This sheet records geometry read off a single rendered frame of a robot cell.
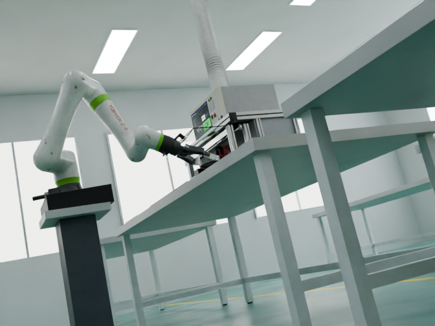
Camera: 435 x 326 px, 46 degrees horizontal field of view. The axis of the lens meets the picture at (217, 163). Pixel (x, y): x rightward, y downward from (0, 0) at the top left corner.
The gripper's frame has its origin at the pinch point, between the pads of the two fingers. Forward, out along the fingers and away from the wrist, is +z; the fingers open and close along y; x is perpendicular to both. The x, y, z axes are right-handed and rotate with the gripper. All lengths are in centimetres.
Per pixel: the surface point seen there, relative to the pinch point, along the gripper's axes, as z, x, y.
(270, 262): 280, 118, -511
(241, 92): 13, 56, -14
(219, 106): 3.1, 43.8, -17.6
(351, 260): 17, -67, 111
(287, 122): 42, 44, -7
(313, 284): 34, -63, 62
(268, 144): 2, -19, 70
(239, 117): 12.2, 33.7, -4.2
